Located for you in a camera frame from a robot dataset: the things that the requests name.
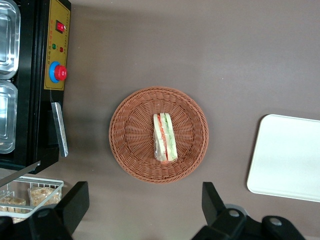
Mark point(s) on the empty brown wicker basket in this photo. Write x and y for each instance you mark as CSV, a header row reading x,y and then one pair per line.
x,y
135,140

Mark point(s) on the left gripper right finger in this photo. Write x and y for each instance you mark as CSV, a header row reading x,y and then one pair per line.
x,y
215,210

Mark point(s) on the clear bag of crackers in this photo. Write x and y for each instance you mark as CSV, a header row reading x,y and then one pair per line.
x,y
42,196
12,202

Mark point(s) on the triangle sandwich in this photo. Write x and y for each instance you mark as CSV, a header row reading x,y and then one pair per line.
x,y
165,140

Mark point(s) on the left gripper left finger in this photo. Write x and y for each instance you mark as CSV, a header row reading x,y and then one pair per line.
x,y
75,202

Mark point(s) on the black sealing machine yellow panel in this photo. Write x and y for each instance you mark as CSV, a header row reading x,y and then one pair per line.
x,y
37,75

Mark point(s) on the steel tray in machine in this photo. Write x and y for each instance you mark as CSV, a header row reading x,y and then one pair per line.
x,y
7,117
8,37

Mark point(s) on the cream plastic tray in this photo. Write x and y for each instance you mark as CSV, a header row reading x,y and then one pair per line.
x,y
285,157

